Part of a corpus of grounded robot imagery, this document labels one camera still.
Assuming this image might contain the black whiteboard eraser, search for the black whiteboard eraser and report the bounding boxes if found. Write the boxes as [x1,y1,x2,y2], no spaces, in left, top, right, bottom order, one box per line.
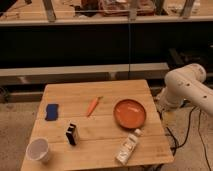
[66,124,79,146]

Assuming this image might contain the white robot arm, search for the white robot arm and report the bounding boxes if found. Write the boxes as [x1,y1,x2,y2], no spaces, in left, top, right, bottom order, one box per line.
[157,63,213,116]

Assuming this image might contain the orange carrot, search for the orange carrot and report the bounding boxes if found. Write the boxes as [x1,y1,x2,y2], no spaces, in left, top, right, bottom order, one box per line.
[86,96,102,117]

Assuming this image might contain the orange plate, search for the orange plate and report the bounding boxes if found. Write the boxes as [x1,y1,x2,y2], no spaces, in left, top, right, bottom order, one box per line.
[113,99,146,129]

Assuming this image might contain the wooden table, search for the wooden table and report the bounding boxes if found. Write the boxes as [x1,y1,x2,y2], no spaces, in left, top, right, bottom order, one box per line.
[21,80,173,171]

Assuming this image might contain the blue sponge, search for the blue sponge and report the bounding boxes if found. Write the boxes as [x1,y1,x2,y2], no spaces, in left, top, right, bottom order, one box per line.
[45,104,58,121]

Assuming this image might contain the white plastic bottle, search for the white plastic bottle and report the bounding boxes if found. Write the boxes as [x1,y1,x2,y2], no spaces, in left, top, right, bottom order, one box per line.
[115,129,142,165]

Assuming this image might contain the white paper cup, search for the white paper cup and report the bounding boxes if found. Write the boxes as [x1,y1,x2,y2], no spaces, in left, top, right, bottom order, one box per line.
[26,138,50,163]

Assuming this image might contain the black power cables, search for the black power cables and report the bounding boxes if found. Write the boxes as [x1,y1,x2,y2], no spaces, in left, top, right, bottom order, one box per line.
[159,105,213,171]

